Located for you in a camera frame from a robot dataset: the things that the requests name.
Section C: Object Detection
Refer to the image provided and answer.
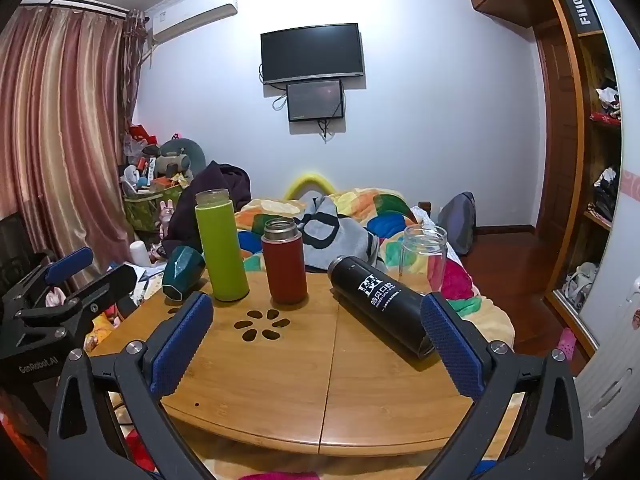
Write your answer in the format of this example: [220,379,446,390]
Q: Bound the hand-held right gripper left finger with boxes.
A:
[47,290,217,480]

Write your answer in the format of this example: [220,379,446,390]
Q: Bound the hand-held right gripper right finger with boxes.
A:
[414,291,585,480]

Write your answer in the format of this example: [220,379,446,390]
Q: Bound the pink shoe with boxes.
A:
[557,327,579,356]

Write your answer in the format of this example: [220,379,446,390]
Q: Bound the wooden folding table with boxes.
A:
[87,265,527,459]

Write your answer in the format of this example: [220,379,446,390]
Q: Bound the green storage basket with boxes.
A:
[123,182,187,234]

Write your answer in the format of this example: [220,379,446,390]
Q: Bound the clear glass jar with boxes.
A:
[398,224,449,296]

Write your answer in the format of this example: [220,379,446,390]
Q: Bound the pink rabbit figure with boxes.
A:
[157,200,176,239]

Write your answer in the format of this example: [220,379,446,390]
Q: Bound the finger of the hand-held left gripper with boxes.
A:
[15,263,139,346]
[0,247,95,312]

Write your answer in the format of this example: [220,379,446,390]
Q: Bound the grey backpack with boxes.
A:
[437,191,477,256]

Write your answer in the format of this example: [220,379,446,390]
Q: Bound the colourful patchwork blanket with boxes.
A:
[234,187,514,357]

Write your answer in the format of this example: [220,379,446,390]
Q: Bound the yellow headboard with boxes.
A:
[283,171,337,201]

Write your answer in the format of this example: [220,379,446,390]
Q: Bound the grey garment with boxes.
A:
[292,195,382,274]

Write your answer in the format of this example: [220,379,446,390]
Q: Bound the dark green faceted cup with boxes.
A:
[161,245,207,306]

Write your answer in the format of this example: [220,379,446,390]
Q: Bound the red thermos bottle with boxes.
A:
[260,217,309,306]

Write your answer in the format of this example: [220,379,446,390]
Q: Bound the white air conditioner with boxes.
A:
[145,0,239,44]

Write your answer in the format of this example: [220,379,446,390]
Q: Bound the wooden wardrobe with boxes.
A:
[462,0,627,357]

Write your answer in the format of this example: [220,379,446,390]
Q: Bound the small black monitor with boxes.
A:
[286,79,346,123]

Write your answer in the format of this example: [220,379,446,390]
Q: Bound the pink striped curtain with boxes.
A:
[0,2,151,283]

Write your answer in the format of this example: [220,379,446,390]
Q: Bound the black wall television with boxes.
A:
[260,23,366,86]

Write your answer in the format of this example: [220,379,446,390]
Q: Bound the grey green plush toy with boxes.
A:
[142,137,207,179]

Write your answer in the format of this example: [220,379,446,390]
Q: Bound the green thermos bottle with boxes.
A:
[194,188,250,303]

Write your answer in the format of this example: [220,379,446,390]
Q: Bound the black thermos bottle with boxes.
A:
[327,255,442,360]

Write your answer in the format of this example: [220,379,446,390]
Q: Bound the dark purple jacket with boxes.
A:
[162,161,251,262]

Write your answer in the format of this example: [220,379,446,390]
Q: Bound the white shoes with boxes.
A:
[562,262,599,302]

